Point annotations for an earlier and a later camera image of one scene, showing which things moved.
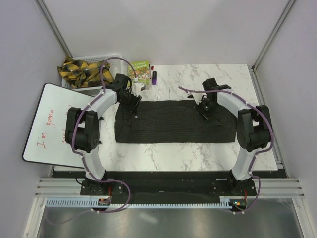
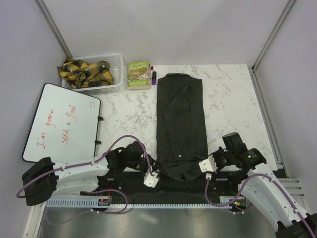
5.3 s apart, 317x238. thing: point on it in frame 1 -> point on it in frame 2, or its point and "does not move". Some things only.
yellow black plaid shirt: [79, 74] does not move
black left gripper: [136, 100] -> [153, 164]
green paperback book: [142, 68] does not move
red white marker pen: [151, 69] does not move
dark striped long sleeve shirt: [170, 121] -> [181, 134]
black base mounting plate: [170, 185] does not move
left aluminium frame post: [45, 13] does not move
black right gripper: [204, 115] -> [214, 154]
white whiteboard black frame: [46, 143] does not move
